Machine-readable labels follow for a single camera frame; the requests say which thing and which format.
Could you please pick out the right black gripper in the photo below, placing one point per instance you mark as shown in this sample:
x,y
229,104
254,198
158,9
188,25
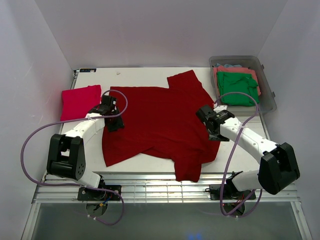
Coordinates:
x,y
218,138

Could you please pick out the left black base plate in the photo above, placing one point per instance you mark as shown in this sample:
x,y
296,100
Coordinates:
x,y
85,194

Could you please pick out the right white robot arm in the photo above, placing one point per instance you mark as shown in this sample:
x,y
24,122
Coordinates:
x,y
278,167

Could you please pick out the salmon pink t shirt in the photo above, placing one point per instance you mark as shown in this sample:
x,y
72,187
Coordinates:
x,y
251,72

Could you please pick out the folded pink red t shirt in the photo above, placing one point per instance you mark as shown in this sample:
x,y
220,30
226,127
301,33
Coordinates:
x,y
76,103

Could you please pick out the clear plastic bin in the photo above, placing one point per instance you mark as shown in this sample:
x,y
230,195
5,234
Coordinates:
x,y
267,102

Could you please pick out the dark red t shirt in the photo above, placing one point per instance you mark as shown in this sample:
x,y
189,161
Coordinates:
x,y
162,122

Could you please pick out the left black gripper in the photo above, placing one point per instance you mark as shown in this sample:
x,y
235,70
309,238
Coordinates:
x,y
119,124

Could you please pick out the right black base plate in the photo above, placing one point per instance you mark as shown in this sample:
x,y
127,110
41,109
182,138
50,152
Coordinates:
x,y
228,193

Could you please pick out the light blue t shirt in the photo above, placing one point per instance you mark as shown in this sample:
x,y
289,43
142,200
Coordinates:
x,y
228,65

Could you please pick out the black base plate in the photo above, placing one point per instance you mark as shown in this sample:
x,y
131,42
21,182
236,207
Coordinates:
x,y
85,194
228,193

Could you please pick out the blue label sticker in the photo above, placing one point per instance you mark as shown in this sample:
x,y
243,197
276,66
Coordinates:
x,y
87,70

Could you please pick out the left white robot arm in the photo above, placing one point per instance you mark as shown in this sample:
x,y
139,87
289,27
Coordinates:
x,y
66,156

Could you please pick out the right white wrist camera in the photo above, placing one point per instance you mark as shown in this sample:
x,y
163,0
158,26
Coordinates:
x,y
219,108

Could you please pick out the green t shirt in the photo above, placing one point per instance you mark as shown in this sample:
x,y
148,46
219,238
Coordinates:
x,y
239,100

